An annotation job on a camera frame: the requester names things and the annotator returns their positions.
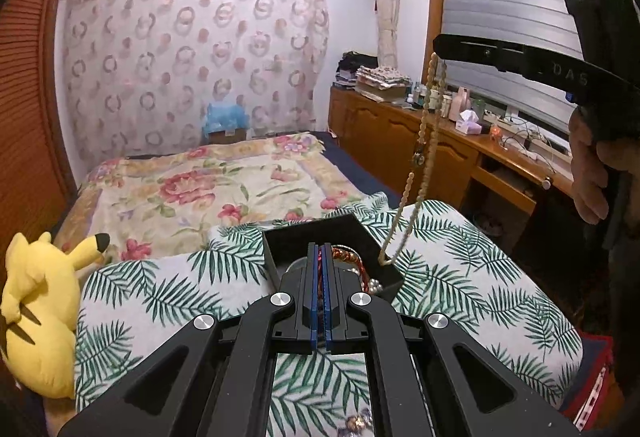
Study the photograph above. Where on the small cardboard box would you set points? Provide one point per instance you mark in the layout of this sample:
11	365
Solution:
227	136

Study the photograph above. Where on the dark folded clothes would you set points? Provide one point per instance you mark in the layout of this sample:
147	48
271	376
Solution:
352	64

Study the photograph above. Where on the wooden cabinet desk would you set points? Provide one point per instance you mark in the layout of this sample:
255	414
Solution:
380	127

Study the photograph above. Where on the pink tissue box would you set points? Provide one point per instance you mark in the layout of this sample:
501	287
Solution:
467	123

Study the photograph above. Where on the black jewelry box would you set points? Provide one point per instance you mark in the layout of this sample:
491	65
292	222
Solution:
285	252

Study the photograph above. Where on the grey window blind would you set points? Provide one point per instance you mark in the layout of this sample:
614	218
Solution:
510	2

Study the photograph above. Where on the blue plush toy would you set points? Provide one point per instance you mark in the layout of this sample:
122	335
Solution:
225	117

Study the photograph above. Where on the brown louvered wardrobe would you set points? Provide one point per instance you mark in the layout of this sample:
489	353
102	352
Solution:
30	92

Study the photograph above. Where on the yellow plush toy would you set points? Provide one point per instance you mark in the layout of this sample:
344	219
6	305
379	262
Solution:
40	317

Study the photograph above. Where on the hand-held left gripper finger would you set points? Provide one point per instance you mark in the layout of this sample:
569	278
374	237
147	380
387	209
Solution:
316	297
327	297

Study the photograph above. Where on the floral blanket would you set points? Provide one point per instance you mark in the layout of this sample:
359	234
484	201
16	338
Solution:
200	192

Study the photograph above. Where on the row of toiletry bottles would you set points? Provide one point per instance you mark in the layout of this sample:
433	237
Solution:
459	102

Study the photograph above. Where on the small orange lamp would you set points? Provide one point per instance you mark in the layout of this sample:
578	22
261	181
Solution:
498	132

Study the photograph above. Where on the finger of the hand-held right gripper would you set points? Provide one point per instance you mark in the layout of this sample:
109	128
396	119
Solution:
480	51

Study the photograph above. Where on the red box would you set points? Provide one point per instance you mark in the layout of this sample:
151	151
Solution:
592	377

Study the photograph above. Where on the white power strip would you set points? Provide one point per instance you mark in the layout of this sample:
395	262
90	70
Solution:
530	139

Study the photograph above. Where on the person's right hand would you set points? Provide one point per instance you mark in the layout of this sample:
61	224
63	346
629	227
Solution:
585	167

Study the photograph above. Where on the dark blue bed sheet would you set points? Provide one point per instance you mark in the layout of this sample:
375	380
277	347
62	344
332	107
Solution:
360	167

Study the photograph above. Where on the patterned folded cloths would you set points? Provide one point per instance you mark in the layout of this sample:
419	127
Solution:
382	79

